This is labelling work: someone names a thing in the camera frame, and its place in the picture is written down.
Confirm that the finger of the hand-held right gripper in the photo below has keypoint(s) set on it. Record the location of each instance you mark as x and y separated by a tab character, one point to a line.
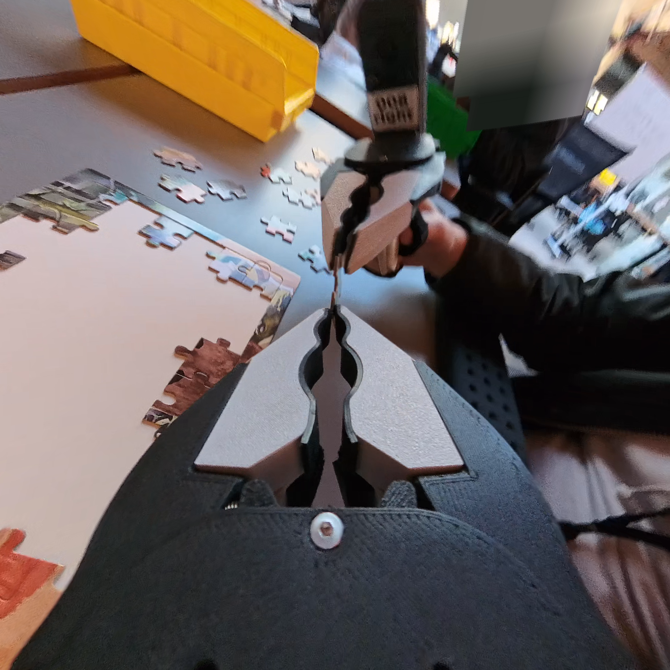
387	214
335	209

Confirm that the purple black puzzle piece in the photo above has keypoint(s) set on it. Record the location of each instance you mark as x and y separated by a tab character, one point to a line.
227	264

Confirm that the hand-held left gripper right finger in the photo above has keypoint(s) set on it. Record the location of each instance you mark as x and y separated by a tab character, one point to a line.
403	413

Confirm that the puzzle frame tray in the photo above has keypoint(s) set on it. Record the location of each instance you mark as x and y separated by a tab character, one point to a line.
104	340

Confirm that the yellow plastic bin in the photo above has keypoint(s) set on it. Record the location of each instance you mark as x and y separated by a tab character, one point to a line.
199	52

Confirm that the person's right forearm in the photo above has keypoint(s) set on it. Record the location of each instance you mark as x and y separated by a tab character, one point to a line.
549	314

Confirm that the thin grey backed puzzle piece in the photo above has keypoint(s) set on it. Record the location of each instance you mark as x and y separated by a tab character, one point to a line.
335	288

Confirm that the green plastic bin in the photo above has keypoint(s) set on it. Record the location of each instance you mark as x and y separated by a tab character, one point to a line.
450	125

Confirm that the person's pink clothing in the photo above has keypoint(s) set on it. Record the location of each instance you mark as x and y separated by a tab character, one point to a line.
602	471

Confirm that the whiteboard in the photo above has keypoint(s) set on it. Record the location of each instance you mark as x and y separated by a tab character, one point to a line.
633	110

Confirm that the cluster of loose puzzle pieces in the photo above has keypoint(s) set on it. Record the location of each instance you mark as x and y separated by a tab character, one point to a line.
277	229

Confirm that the pastel puzzle piece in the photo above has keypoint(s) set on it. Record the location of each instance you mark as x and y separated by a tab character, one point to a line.
178	158
183	189
226	190

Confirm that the red white green puzzle piece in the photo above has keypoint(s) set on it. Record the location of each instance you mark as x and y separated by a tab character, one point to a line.
277	174

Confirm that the pale tan puzzle piece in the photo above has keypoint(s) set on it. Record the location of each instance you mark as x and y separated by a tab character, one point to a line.
277	290

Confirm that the person's right hand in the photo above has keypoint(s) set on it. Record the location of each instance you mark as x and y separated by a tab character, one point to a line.
445	246

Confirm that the teal grey puzzle piece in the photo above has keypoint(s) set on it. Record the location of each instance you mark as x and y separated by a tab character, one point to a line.
112	196

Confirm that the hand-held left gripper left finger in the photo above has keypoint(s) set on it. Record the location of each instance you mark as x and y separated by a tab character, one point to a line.
261	413

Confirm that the dark branch puzzle piece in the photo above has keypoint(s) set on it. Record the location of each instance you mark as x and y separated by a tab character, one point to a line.
10	260

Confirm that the person's dark clothing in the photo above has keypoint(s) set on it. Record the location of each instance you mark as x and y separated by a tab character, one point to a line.
602	403

